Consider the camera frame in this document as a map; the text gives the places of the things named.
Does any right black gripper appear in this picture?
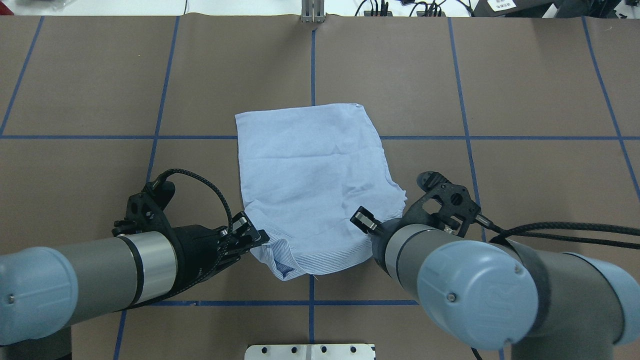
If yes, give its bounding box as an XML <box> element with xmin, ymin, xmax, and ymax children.
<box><xmin>350</xmin><ymin>171</ymin><xmax>482</xmax><ymax>275</ymax></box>

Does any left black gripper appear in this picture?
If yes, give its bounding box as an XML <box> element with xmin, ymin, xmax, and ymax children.
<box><xmin>111</xmin><ymin>181</ymin><xmax>270</xmax><ymax>301</ymax></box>

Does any light blue striped shirt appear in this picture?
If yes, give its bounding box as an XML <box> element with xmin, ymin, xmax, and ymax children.
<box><xmin>235</xmin><ymin>103</ymin><xmax>407</xmax><ymax>281</ymax></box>

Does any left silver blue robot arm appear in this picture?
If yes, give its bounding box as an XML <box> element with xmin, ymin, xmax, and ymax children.
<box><xmin>0</xmin><ymin>180</ymin><xmax>269</xmax><ymax>360</ymax></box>

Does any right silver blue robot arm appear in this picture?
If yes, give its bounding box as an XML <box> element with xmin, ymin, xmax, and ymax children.
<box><xmin>350</xmin><ymin>171</ymin><xmax>639</xmax><ymax>360</ymax></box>

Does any black brown box device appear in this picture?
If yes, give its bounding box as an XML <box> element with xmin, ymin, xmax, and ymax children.
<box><xmin>471</xmin><ymin>0</ymin><xmax>554</xmax><ymax>18</ymax></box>

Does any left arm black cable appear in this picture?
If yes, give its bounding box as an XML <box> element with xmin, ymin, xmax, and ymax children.
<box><xmin>120</xmin><ymin>169</ymin><xmax>235</xmax><ymax>307</ymax></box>

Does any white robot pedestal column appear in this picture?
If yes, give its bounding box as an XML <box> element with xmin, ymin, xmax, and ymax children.
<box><xmin>244</xmin><ymin>343</ymin><xmax>377</xmax><ymax>360</ymax></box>

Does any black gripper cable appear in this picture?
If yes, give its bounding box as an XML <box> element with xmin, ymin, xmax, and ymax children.
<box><xmin>475</xmin><ymin>214</ymin><xmax>640</xmax><ymax>251</ymax></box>

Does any aluminium frame post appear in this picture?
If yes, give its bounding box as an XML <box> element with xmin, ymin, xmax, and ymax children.
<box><xmin>301</xmin><ymin>0</ymin><xmax>326</xmax><ymax>24</ymax></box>

